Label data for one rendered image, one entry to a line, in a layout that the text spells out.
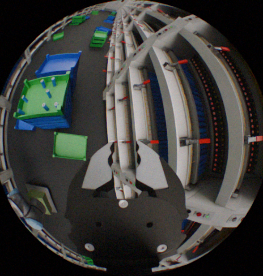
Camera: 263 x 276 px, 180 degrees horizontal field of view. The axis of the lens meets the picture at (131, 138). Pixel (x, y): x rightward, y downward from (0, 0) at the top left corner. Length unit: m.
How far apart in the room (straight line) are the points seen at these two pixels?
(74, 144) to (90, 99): 0.45
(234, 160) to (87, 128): 0.91
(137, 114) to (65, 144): 0.66
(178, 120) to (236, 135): 0.18
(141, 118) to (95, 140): 0.54
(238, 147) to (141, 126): 0.38
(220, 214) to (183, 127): 0.32
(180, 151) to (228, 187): 0.20
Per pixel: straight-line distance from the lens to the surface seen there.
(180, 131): 0.27
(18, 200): 0.81
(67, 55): 0.81
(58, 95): 0.50
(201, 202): 0.31
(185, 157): 0.30
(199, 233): 0.45
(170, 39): 0.48
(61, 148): 0.85
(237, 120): 0.24
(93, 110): 0.88
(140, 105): 0.43
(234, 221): 0.37
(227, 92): 0.25
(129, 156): 0.58
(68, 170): 0.88
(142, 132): 0.40
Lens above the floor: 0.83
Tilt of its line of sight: 57 degrees down
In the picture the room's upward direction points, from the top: 86 degrees clockwise
